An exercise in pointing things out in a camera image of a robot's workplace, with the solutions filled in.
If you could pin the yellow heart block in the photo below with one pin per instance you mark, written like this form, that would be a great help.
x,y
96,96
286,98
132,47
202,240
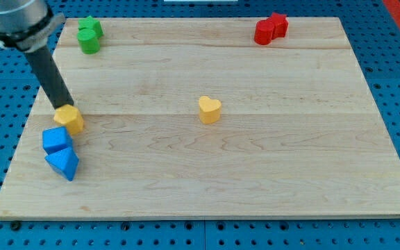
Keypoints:
x,y
209,110

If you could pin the blue cube block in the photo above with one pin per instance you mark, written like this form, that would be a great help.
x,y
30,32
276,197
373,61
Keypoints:
x,y
56,139

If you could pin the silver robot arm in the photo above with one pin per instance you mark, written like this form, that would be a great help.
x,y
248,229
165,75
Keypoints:
x,y
26,26

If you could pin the yellow hexagon block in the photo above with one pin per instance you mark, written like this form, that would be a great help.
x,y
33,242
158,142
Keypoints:
x,y
69,117

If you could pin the blue triangle block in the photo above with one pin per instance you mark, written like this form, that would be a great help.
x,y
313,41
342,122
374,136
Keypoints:
x,y
64,162

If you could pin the green star block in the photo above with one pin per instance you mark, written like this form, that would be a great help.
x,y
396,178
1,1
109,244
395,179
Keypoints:
x,y
91,23

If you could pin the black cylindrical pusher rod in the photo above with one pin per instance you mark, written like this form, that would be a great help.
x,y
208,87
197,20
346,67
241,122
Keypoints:
x,y
44,67

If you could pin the red cylinder block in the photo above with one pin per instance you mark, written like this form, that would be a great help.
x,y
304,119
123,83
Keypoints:
x,y
263,32

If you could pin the red star block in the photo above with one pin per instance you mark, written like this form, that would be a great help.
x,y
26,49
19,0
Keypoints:
x,y
280,22

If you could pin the light wooden board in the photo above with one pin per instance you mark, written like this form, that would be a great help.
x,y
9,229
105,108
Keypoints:
x,y
299,137

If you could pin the green cylinder block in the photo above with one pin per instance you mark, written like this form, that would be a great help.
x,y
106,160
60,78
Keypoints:
x,y
88,41

